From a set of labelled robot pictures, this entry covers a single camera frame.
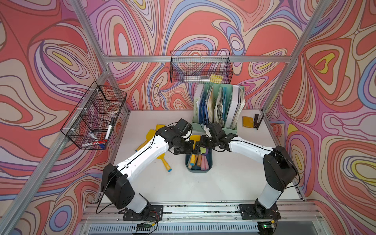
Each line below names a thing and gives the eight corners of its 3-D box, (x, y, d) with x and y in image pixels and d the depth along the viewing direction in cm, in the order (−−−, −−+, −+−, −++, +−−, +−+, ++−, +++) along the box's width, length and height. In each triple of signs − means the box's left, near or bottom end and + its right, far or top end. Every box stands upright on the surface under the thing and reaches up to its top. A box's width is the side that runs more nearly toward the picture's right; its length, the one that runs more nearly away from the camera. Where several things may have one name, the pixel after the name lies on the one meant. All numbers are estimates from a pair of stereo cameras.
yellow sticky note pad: (242, 126, 112) (243, 125, 110) (242, 117, 118) (243, 115, 117) (253, 128, 111) (254, 127, 109) (252, 119, 117) (253, 117, 116)
